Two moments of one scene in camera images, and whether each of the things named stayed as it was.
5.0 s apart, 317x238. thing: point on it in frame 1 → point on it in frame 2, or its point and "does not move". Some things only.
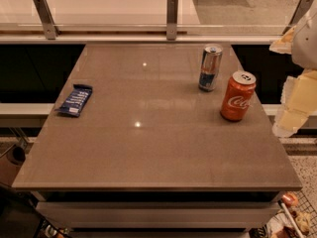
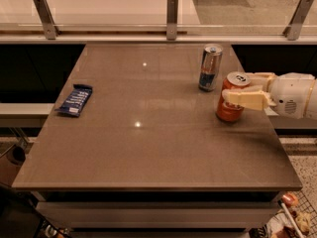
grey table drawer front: (158, 214) does not move
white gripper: (305, 44) → (289, 94)
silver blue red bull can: (211, 61) does not move
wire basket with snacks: (293, 216) does not move
